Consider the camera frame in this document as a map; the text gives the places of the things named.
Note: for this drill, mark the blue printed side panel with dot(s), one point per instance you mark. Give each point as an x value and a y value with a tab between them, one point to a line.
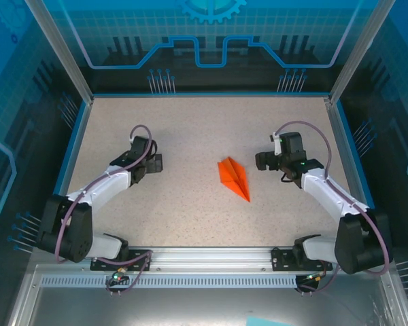
13	119
394	119

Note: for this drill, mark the small connector with green light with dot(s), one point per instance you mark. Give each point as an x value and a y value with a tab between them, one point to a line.
315	276
118	274

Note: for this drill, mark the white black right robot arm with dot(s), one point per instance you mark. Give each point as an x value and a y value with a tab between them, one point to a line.
326	193

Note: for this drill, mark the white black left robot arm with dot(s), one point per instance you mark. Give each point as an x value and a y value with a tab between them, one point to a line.
102	190

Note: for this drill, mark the blue table edge strip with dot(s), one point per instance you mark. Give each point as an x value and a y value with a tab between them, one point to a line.
211	94

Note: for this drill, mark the orange paper sheet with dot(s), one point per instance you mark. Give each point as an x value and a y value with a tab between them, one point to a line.
233	176

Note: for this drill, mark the aluminium mounting rail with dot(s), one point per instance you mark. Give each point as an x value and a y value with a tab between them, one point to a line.
211	258

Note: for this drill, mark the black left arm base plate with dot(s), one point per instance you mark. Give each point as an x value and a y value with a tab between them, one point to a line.
139	261

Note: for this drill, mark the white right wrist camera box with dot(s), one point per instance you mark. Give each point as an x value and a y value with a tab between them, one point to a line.
276	144

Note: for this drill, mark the light blue paper sheet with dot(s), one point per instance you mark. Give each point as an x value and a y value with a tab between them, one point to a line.
262	322

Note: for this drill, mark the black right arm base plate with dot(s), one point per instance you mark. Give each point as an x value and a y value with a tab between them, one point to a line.
280	259

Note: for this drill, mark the blue printed back panel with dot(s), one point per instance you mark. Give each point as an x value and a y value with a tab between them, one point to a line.
204	34

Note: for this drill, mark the aluminium frame post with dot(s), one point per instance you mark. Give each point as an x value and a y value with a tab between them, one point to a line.
61	51
360	51

